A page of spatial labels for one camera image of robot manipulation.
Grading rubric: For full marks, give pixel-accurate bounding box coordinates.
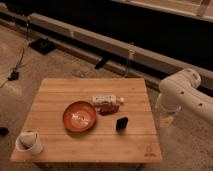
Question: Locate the black cable with plug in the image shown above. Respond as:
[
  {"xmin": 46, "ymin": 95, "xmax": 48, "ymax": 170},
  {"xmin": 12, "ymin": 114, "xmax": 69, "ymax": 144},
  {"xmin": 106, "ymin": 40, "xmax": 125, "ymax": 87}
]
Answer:
[{"xmin": 7, "ymin": 19, "xmax": 31, "ymax": 82}]

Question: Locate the black floor plate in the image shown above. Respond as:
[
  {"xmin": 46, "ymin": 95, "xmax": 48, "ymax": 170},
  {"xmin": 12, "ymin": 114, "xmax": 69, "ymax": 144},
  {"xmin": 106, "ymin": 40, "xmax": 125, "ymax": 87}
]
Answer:
[{"xmin": 29, "ymin": 38, "xmax": 56, "ymax": 55}]

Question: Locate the orange bowl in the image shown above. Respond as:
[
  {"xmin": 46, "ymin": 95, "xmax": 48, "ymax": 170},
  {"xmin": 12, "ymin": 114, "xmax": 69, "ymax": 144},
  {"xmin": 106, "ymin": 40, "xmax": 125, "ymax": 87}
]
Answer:
[{"xmin": 63, "ymin": 101, "xmax": 97, "ymax": 133}]

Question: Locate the dark object at left edge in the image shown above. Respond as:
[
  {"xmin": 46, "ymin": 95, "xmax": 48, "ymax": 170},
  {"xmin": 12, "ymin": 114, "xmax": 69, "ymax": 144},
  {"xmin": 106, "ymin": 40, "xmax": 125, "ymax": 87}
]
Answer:
[{"xmin": 0, "ymin": 127, "xmax": 9, "ymax": 136}]

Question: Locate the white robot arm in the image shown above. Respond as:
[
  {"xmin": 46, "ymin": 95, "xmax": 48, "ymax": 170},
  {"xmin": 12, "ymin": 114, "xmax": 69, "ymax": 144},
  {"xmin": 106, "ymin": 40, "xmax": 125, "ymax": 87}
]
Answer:
[{"xmin": 155, "ymin": 68, "xmax": 213, "ymax": 125}]

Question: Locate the black eraser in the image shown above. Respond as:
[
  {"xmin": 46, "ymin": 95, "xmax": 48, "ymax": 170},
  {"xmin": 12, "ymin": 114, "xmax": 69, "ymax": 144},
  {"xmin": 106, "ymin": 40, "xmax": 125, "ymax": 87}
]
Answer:
[{"xmin": 116, "ymin": 117, "xmax": 128, "ymax": 131}]

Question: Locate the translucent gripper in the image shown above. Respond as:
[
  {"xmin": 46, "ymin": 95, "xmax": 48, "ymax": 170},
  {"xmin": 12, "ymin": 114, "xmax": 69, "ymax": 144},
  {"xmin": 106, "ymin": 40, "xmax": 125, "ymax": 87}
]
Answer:
[{"xmin": 155, "ymin": 94, "xmax": 181, "ymax": 128}]

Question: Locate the white cup with cloth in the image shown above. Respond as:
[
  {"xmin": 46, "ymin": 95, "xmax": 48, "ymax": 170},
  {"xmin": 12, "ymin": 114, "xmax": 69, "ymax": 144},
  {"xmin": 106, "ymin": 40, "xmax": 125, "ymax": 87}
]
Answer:
[{"xmin": 15, "ymin": 131, "xmax": 43, "ymax": 155}]

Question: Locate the wooden table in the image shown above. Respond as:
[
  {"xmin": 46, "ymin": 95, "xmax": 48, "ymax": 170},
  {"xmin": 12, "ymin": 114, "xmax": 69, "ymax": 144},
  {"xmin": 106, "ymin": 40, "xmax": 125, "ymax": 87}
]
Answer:
[{"xmin": 11, "ymin": 78, "xmax": 162, "ymax": 164}]

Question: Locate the black bracket on rail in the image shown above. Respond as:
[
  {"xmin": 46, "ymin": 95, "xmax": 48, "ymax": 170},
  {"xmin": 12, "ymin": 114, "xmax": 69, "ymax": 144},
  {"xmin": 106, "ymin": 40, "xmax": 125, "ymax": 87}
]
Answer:
[{"xmin": 95, "ymin": 57, "xmax": 109, "ymax": 70}]

